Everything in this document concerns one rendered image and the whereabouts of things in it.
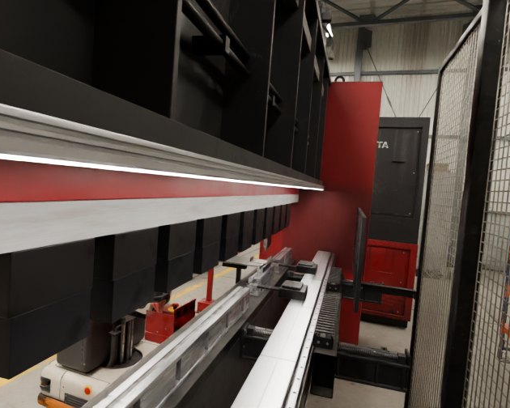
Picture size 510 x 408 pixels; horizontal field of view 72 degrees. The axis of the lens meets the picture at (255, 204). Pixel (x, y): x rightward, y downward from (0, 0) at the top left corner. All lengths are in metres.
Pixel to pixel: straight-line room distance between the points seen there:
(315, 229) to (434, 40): 7.33
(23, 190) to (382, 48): 9.27
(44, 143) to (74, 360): 2.23
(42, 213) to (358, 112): 2.58
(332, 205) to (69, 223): 2.42
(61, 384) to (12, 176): 2.08
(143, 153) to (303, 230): 2.57
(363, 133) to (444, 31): 6.99
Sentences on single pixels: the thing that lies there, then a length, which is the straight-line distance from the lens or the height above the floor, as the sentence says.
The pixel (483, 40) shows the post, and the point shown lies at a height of 1.85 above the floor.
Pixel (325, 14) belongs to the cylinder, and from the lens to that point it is 2.74.
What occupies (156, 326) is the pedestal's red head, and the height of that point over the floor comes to 0.74.
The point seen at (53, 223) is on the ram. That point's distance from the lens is 0.57.
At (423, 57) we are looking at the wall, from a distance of 9.50.
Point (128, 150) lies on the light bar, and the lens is 0.33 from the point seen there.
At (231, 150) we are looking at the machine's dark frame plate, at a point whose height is 1.51.
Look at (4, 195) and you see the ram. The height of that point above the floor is 1.41.
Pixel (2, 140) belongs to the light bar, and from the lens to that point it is 0.25.
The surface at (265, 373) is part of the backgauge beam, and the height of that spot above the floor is 0.98.
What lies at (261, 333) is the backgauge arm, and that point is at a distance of 1.51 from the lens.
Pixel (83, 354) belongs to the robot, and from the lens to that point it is 2.40.
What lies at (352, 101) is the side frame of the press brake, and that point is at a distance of 2.93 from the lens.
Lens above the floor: 1.45
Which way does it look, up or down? 3 degrees down
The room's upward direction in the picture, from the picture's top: 4 degrees clockwise
